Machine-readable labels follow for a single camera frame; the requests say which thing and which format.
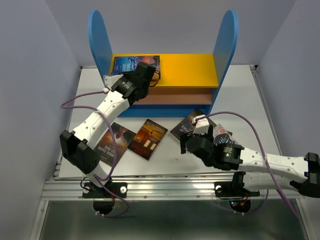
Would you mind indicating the blue yellow wooden bookshelf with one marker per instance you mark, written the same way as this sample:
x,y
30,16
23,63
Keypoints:
x,y
187,80

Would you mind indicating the aluminium mounting rail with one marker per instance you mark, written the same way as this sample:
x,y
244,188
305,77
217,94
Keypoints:
x,y
158,188

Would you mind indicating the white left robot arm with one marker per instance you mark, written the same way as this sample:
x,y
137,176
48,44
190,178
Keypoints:
x,y
78,145

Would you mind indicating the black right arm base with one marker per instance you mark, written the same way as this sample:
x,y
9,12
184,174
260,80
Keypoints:
x,y
234,191

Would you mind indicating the Edward Tulane orange book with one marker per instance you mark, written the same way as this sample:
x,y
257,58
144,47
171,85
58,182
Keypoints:
x,y
147,139

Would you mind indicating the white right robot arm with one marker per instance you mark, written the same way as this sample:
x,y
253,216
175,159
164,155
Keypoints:
x,y
301,174

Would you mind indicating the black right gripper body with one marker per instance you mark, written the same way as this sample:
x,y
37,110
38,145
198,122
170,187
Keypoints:
x,y
209,136

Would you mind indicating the Jane Eyre book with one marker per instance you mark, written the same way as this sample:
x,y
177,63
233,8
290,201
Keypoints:
x,y
123,64

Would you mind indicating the Little Women floral book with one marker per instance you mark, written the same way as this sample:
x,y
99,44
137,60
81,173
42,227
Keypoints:
x,y
221,136

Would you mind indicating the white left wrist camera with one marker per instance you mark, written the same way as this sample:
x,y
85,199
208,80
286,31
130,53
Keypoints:
x,y
110,80

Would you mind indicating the Tale of Two Cities book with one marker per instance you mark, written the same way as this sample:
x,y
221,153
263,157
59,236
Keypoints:
x,y
185,126

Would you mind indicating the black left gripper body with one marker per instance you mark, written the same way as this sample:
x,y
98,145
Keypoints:
x,y
127,75

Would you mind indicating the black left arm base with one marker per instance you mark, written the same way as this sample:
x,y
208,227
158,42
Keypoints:
x,y
104,203

